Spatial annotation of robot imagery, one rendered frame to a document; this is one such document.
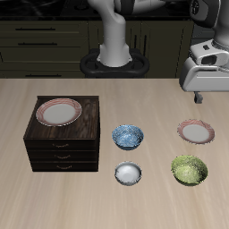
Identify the blue bowl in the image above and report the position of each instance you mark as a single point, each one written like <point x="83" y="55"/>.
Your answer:
<point x="128" y="137"/>

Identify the large red-rimmed white plate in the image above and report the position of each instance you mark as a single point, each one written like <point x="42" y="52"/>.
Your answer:
<point x="59" y="112"/>

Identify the green bowl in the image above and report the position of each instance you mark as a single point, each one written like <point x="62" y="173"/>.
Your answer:
<point x="189" y="170"/>

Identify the white bowl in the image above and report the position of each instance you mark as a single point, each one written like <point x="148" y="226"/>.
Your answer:
<point x="128" y="173"/>

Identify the dark wooden cabinet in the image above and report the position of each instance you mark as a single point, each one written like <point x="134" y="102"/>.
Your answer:
<point x="65" y="140"/>

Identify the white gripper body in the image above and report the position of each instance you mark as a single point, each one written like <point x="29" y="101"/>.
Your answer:
<point x="202" y="80"/>

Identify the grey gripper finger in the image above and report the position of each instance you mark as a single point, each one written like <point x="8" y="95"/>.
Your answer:
<point x="198" y="97"/>

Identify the flat black base plate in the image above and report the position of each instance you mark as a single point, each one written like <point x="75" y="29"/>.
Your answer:
<point x="89" y="69"/>

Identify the dark kitchen cupboards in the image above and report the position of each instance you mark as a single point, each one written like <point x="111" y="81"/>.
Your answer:
<point x="44" y="56"/>

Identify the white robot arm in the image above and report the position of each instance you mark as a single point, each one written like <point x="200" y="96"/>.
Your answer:
<point x="114" y="35"/>

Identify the small red-rimmed white plate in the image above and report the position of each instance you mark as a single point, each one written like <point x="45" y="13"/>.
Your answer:
<point x="196" y="132"/>

